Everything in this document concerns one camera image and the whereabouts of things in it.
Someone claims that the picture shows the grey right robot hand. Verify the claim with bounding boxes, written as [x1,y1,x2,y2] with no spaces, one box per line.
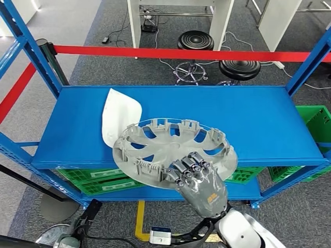
[165,151,229,220]

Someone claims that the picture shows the silver plastic wheel hubcap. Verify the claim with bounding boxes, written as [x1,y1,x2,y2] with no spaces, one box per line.
[113,118,239,190]

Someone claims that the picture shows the blue metal shelf rack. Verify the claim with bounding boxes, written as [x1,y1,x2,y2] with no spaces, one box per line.
[0,0,331,210]

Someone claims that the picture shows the green folded plastic crate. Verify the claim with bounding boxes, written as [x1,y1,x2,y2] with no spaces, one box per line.
[225,166,265,185]
[77,176,145,196]
[57,168,130,184]

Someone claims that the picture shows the black round stool chrome base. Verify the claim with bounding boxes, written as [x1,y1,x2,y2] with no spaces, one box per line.
[217,59,261,86]
[174,30,215,86]

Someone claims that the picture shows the white plastic mirror cover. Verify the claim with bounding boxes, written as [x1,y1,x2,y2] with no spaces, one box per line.
[101,88,143,148]

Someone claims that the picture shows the long red barrier belt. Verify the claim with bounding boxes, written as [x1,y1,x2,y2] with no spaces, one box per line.
[53,44,331,63]

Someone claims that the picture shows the green open plastic crate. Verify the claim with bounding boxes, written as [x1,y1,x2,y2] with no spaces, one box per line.
[268,105,331,183]

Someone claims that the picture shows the black device box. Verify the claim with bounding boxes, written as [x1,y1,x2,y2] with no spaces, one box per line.
[141,19,159,33]

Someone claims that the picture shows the white desk panel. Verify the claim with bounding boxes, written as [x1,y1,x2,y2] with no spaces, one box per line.
[258,0,302,53]

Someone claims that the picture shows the black chrome barrier stanchion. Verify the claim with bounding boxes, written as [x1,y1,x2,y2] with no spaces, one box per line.
[36,38,70,86]

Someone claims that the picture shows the short red barrier belt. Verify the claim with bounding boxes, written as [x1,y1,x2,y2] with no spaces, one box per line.
[0,63,37,125]

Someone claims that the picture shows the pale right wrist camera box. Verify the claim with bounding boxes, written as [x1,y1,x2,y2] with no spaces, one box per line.
[149,226,172,246]

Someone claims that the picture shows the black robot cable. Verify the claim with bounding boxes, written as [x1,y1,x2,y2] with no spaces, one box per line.
[82,229,138,248]

